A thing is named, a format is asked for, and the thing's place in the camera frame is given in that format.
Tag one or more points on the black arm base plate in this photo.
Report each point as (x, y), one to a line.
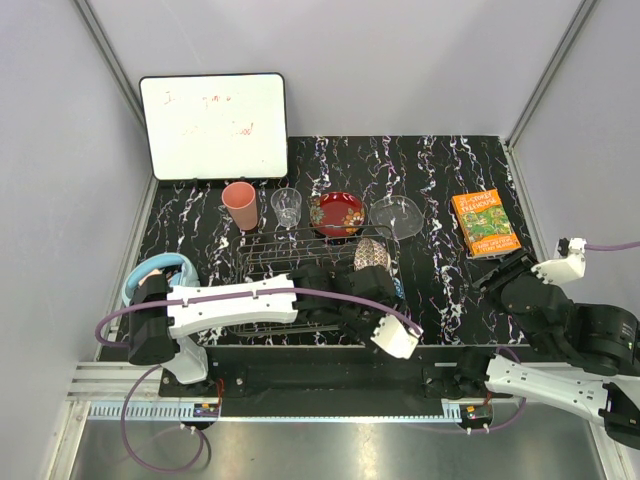
(249, 371)

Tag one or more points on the orange paperback book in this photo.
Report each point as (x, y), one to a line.
(485, 225)

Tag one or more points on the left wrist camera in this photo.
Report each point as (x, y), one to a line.
(391, 336)

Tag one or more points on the black wire dish rack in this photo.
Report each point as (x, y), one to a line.
(262, 256)

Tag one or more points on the pink plastic cup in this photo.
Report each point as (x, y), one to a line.
(239, 198)

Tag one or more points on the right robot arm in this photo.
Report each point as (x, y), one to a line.
(600, 340)

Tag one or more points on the red floral plate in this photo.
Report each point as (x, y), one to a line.
(337, 214)

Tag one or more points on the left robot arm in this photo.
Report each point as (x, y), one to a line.
(168, 305)

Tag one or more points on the clear glass plate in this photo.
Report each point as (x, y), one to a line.
(396, 217)

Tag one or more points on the white dry-erase board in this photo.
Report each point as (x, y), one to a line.
(216, 127)

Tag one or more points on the pink power adapter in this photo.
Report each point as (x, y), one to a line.
(156, 279)

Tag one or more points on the brown patterned bowl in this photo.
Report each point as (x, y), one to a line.
(369, 253)

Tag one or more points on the light blue headphones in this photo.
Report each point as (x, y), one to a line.
(187, 275)

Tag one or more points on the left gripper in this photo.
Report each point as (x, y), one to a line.
(362, 333)

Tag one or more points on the clear plastic tumbler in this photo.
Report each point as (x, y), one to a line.
(287, 206)

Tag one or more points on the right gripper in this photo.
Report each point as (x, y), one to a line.
(488, 279)

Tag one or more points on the blue and red patterned bowl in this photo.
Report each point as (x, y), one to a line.
(399, 289)

